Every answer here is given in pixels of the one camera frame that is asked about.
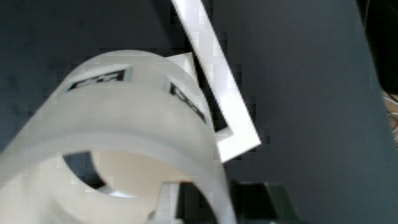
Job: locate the white U-shaped fence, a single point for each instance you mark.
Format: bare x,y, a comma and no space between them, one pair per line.
237,137

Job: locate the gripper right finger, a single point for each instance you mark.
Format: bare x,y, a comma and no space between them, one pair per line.
287,215

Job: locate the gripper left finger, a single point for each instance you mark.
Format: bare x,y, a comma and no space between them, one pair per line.
163,216

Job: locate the white conical lamp shade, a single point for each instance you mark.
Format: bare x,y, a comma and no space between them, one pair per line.
118,137

